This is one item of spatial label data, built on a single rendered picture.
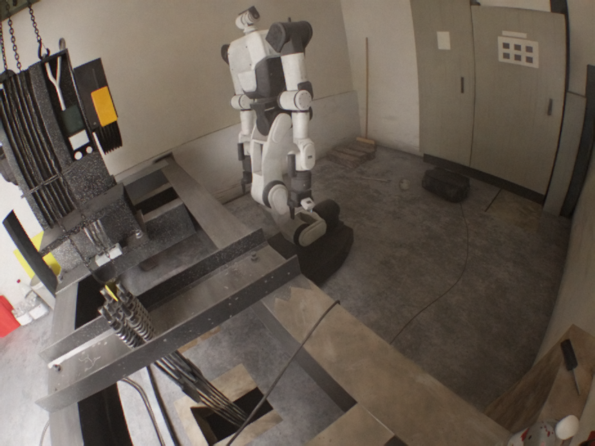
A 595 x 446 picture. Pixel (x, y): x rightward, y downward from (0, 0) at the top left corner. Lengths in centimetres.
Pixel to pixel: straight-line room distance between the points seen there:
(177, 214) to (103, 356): 87
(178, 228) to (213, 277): 68
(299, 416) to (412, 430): 77
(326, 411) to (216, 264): 79
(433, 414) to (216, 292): 64
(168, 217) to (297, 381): 104
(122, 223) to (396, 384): 122
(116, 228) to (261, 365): 96
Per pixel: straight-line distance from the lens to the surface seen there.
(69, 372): 97
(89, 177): 136
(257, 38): 114
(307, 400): 127
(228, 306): 70
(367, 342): 62
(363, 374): 59
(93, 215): 115
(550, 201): 269
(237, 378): 140
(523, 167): 262
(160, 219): 145
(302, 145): 108
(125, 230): 135
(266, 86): 117
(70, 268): 146
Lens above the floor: 121
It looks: 34 degrees down
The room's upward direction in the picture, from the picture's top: 12 degrees counter-clockwise
